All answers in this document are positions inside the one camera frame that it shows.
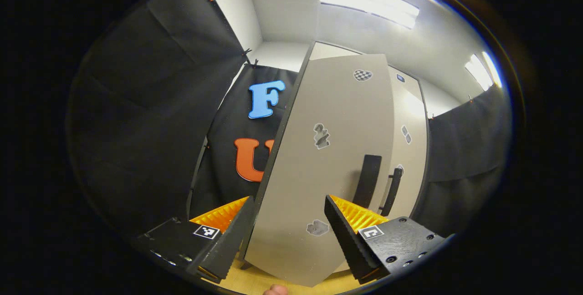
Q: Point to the grey shoe cabinet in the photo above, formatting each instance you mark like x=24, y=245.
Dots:
x=275, y=158

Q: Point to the narrow ceiling light strip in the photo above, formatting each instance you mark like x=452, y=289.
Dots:
x=494, y=69

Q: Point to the grey cabinet door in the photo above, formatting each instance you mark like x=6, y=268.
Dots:
x=328, y=176
x=410, y=158

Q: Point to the black backdrop cloth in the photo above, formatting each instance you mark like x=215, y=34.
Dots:
x=223, y=104
x=460, y=149
x=150, y=104

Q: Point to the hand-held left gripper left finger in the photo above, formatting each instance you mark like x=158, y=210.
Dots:
x=230, y=240

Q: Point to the small ceiling light panel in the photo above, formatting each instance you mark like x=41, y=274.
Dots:
x=478, y=73

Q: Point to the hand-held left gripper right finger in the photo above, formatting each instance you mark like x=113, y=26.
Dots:
x=348, y=245

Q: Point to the large ceiling light panel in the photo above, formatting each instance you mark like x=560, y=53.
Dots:
x=369, y=1

